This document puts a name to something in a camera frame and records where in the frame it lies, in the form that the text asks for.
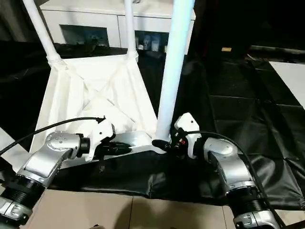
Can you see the white plastic table top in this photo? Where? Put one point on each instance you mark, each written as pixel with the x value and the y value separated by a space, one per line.
pixel 71 95

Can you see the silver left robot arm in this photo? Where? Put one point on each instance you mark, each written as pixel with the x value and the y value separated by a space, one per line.
pixel 45 157

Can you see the black work mat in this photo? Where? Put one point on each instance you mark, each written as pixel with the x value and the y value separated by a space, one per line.
pixel 250 114

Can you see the small white cup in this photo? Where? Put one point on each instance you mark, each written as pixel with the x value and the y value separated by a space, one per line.
pixel 155 44
pixel 165 48

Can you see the small tan label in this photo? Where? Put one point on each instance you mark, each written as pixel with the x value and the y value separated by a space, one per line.
pixel 226 49

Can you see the white flat board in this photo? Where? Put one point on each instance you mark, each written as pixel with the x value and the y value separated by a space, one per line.
pixel 290 76

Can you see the white cabinet with glass doors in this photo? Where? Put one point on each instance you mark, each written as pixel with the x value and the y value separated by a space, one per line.
pixel 83 16

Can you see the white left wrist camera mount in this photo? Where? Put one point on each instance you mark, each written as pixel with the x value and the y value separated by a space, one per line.
pixel 100 133

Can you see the black metal rail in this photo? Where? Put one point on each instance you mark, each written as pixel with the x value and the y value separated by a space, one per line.
pixel 276 48

